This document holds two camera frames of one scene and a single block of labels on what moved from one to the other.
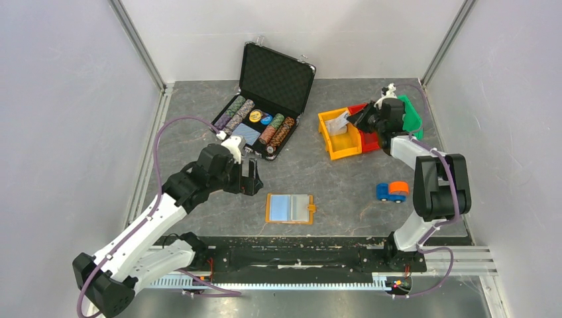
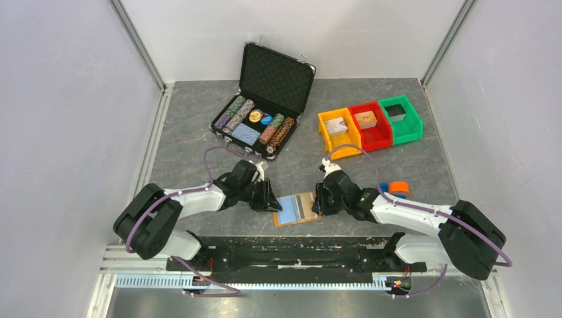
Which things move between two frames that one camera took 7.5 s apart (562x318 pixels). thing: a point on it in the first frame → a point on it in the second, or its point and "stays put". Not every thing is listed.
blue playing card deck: x=250 y=134 stays put
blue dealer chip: x=266 y=120 stays put
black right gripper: x=359 y=118 → x=319 y=205
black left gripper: x=245 y=185 → x=268 y=201
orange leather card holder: x=289 y=209 stays put
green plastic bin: x=412 y=122 stays put
